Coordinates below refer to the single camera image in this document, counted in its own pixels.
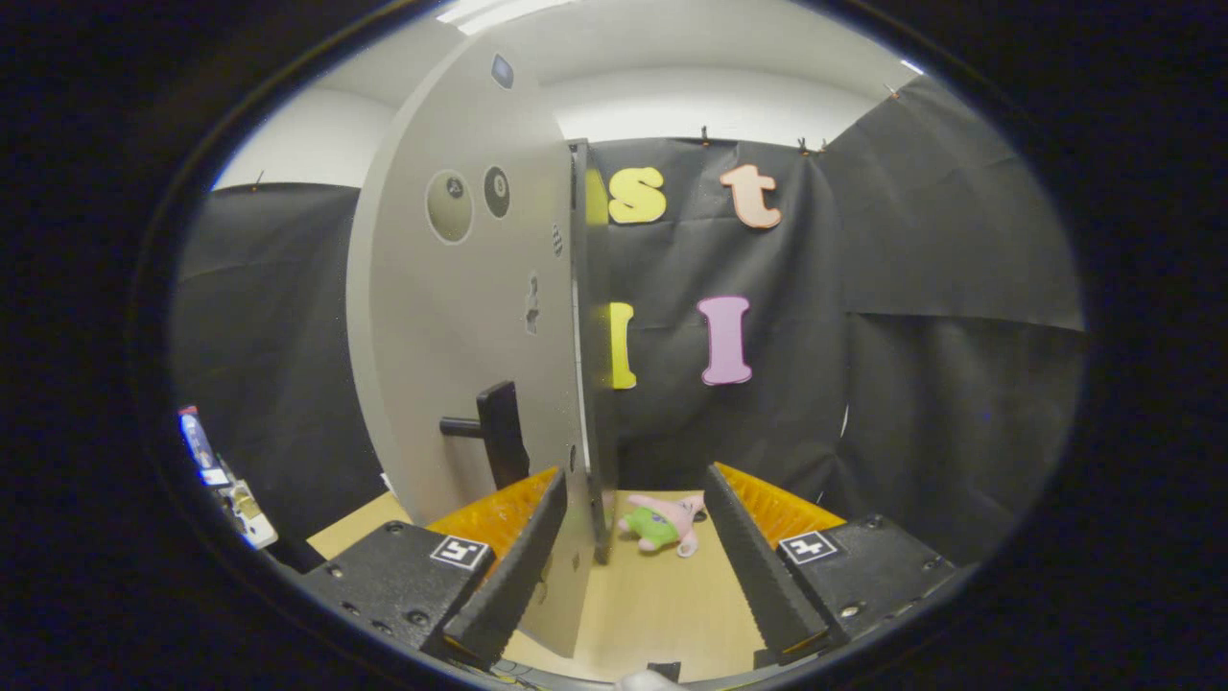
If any black backdrop cloth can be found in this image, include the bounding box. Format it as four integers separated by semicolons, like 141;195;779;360
171;75;1090;567

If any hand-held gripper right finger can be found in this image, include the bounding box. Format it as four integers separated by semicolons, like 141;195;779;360
702;462;961;669

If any blue and white object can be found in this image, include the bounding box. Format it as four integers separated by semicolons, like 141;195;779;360
177;404;280;551

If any long ceiling light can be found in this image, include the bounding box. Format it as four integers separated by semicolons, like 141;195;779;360
436;0;579;37

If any pink green plush toy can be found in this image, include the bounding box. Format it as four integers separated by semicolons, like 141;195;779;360
618;493;707;560

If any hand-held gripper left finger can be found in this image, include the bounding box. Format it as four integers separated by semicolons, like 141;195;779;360
293;466;569;671

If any grey shoe cabinet door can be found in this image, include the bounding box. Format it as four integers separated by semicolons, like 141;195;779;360
344;34;602;659

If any black door handle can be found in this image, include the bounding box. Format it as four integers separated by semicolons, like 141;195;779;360
438;380;531;491

